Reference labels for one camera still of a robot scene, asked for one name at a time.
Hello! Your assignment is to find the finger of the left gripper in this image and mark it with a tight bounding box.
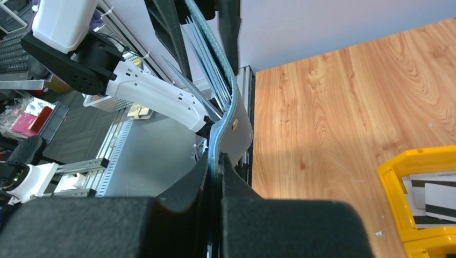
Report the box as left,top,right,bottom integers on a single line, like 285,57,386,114
215,0,241,75
144,0,192,80

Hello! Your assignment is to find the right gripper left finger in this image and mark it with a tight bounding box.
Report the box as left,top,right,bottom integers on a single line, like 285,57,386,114
1,154,208,257

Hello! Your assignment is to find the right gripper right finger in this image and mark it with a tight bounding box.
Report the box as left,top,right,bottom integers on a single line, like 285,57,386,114
218,153,374,257

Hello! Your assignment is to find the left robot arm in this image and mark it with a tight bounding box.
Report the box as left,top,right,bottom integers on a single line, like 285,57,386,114
21,1,241,137

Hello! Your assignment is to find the white grey cards stack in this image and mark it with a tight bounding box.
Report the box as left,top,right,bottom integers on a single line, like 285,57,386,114
402,171,455,229

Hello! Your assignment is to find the pink red packets tray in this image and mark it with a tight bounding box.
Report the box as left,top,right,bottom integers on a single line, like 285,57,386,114
1,97,69,143

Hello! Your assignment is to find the black keyboard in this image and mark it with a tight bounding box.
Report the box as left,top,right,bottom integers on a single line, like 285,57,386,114
1,27,29,75

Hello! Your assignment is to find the left yellow bin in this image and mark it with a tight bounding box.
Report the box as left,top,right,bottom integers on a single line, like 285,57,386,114
377,146,455,257

